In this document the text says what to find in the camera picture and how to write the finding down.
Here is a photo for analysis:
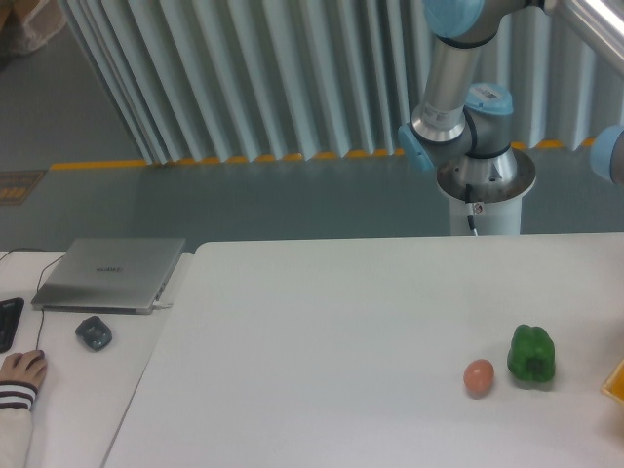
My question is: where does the person's hand on mouse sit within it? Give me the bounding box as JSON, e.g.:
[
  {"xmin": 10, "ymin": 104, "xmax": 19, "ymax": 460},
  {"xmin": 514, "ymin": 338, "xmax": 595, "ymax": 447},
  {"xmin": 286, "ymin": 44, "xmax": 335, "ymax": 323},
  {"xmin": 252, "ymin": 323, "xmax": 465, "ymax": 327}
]
[{"xmin": 1, "ymin": 350, "xmax": 48, "ymax": 392}]

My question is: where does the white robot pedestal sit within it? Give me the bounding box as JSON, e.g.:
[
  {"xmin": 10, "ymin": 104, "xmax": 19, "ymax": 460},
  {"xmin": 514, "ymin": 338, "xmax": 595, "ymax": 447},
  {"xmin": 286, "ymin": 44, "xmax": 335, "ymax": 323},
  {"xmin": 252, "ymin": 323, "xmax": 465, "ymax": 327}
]
[{"xmin": 446, "ymin": 196, "xmax": 523, "ymax": 236}]

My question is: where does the black mouse cable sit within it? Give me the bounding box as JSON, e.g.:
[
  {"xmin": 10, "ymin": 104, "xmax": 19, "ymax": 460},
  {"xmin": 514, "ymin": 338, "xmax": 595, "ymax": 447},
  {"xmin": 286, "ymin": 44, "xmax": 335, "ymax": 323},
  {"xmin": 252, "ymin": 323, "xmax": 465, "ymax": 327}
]
[{"xmin": 0, "ymin": 247, "xmax": 67, "ymax": 353}]

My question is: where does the green bell pepper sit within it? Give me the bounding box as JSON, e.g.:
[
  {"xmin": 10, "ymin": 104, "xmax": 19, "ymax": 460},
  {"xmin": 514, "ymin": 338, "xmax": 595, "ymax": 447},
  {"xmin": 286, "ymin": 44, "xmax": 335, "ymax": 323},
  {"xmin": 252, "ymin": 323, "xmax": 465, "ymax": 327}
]
[{"xmin": 507, "ymin": 324, "xmax": 556, "ymax": 383}]

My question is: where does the cardboard box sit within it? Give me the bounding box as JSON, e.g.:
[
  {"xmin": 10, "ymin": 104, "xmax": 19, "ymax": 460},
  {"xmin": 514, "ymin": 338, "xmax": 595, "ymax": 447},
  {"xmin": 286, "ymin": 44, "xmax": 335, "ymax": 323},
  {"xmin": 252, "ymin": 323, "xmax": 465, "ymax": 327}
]
[{"xmin": 1, "ymin": 0, "xmax": 66, "ymax": 59}]

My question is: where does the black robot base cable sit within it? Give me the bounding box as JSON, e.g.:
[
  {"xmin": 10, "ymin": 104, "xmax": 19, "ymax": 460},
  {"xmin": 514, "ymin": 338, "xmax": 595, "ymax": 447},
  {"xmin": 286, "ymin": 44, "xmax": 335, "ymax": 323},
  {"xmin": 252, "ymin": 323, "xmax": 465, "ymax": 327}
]
[{"xmin": 463, "ymin": 182, "xmax": 479, "ymax": 238}]

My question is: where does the white striped sleeve forearm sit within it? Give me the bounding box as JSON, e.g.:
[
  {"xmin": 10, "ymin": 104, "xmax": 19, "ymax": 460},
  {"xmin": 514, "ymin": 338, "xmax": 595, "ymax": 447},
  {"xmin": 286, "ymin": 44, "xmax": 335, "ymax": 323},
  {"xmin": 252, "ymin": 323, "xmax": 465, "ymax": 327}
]
[{"xmin": 1, "ymin": 381, "xmax": 38, "ymax": 467}]

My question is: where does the brown egg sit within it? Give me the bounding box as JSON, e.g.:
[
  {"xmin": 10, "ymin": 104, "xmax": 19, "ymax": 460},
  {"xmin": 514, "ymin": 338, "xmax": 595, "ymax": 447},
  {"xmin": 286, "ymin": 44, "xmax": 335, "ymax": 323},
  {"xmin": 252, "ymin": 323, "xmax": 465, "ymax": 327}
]
[{"xmin": 463, "ymin": 359, "xmax": 494, "ymax": 395}]

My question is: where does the black earbuds case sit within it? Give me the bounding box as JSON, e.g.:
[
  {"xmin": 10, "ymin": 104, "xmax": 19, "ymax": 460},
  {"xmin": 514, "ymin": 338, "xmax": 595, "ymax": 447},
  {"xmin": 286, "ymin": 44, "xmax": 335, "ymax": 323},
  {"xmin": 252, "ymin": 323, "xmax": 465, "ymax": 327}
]
[{"xmin": 75, "ymin": 316, "xmax": 113, "ymax": 352}]

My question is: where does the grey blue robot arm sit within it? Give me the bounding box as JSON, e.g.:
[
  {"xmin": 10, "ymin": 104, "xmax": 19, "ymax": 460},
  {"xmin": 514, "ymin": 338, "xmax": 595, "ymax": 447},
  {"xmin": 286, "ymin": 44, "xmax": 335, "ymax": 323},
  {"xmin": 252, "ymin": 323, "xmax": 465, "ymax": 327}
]
[{"xmin": 398, "ymin": 1, "xmax": 623, "ymax": 204}]

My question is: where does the black keyboard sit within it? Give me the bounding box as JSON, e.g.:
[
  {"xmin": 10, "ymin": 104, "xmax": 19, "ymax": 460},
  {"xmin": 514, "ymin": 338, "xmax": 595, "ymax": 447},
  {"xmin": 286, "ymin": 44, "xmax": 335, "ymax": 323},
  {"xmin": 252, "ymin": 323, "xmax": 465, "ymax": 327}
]
[{"xmin": 0, "ymin": 297, "xmax": 24, "ymax": 353}]

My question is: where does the silver closed laptop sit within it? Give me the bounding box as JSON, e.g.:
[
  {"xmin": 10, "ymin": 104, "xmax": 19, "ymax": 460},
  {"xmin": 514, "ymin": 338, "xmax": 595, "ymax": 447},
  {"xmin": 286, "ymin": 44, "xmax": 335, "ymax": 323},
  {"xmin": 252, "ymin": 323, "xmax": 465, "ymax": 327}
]
[{"xmin": 31, "ymin": 238, "xmax": 185, "ymax": 315}]

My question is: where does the grey folding partition screen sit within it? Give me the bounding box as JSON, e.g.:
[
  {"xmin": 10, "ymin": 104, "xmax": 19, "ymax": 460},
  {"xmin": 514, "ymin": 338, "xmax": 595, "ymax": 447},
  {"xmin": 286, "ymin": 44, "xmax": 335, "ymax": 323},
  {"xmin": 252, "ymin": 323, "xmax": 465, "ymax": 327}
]
[{"xmin": 60, "ymin": 1, "xmax": 623, "ymax": 165}]

